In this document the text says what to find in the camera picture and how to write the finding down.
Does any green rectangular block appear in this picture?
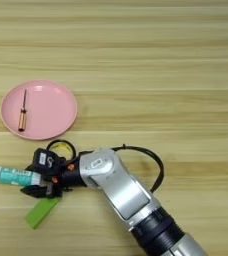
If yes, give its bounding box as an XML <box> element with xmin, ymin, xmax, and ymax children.
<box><xmin>24</xmin><ymin>196</ymin><xmax>62</xmax><ymax>230</ymax></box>

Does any white teal glue stick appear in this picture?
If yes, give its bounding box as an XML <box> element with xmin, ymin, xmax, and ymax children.
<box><xmin>0</xmin><ymin>164</ymin><xmax>42</xmax><ymax>187</ymax></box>

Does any small orange handle screwdriver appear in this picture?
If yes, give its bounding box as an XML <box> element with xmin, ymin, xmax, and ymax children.
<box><xmin>17</xmin><ymin>88</ymin><xmax>29</xmax><ymax>132</ymax></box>

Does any pink round plate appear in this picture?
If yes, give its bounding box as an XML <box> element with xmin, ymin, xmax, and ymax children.
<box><xmin>0</xmin><ymin>79</ymin><xmax>79</xmax><ymax>141</ymax></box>

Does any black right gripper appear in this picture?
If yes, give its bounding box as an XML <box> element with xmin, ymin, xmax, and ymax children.
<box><xmin>19</xmin><ymin>155</ymin><xmax>88</xmax><ymax>200</ymax></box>

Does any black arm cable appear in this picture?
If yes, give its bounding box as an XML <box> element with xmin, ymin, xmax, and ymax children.
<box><xmin>111</xmin><ymin>143</ymin><xmax>165</xmax><ymax>194</ymax></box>

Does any black tape roll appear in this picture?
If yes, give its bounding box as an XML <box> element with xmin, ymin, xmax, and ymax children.
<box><xmin>45</xmin><ymin>138</ymin><xmax>77</xmax><ymax>162</ymax></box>

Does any small black box white label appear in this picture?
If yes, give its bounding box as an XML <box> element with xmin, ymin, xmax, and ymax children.
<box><xmin>32</xmin><ymin>147</ymin><xmax>67</xmax><ymax>178</ymax></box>

